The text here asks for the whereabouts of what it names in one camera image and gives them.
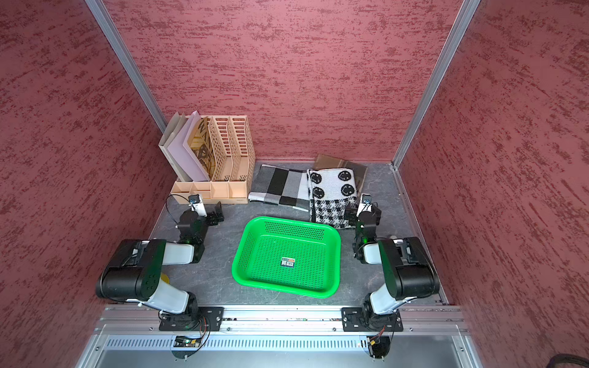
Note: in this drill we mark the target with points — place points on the aluminium front rail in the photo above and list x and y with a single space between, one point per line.
321 320

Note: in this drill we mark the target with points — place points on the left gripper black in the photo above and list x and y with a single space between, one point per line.
213 217

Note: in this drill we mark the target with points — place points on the left circuit board with wires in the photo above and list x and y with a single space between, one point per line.
190 343

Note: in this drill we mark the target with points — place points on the beige wooden file organizer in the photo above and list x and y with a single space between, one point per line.
235 162

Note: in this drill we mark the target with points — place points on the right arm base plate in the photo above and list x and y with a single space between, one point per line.
361 320

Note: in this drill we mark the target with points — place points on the brown plaid scarf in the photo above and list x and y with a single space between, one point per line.
323 162

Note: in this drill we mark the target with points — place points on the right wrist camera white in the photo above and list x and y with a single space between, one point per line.
366 201

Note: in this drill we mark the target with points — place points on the label sticker in basket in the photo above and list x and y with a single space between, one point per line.
288 262

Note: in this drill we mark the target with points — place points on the beige folder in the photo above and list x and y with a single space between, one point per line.
168 145

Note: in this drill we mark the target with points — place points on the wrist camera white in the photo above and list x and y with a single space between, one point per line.
197 205
366 201

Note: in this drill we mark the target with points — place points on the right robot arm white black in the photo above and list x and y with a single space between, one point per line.
407 270

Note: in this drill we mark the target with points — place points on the white black smiley scarf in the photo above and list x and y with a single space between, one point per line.
331 191

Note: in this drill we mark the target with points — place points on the grey black checked scarf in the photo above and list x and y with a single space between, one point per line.
281 186

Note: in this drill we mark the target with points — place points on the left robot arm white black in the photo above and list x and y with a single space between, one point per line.
134 272

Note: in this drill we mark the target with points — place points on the lilac folder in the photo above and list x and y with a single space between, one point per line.
185 156

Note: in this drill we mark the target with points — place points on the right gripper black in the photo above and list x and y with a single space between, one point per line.
353 216

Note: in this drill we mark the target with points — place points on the green plastic basket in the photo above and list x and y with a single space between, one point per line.
289 256

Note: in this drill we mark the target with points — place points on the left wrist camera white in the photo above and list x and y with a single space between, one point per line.
197 205

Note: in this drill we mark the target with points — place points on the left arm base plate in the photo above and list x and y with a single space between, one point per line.
206 319

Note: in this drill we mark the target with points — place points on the yellow patterned book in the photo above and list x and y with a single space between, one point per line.
200 144

